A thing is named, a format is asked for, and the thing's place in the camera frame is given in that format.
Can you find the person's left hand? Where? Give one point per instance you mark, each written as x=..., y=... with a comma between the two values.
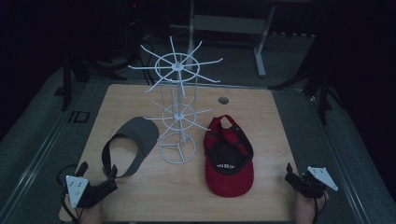
x=91, y=214

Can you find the person's right hand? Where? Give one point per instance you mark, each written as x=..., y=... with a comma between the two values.
x=306, y=208

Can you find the grey sun visor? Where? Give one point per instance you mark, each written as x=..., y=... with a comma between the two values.
x=137, y=140

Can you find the white metal desk frame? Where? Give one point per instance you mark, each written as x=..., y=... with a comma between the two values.
x=229, y=24

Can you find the black floor bracket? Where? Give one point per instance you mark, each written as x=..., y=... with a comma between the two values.
x=79, y=116

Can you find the red baseball cap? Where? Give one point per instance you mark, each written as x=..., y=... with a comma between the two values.
x=229, y=165

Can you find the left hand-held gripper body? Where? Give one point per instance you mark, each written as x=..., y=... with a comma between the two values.
x=76, y=188

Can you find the black tripod stand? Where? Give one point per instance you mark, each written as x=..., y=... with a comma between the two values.
x=79, y=67
x=317, y=81

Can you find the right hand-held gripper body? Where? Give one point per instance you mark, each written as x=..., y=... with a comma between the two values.
x=320, y=179

